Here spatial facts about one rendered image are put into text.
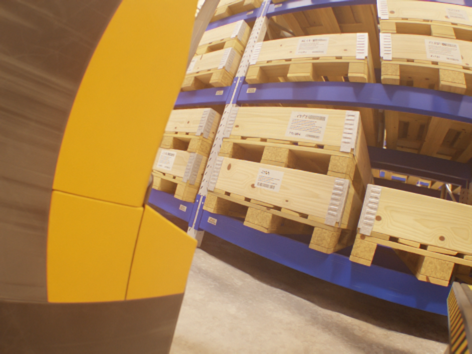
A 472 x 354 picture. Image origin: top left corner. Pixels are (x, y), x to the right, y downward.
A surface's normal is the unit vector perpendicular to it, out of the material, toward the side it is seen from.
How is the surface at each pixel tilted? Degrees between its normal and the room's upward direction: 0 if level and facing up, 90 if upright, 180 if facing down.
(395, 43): 90
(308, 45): 90
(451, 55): 90
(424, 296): 90
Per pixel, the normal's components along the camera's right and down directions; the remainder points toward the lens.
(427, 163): -0.57, -0.23
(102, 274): 0.77, 0.18
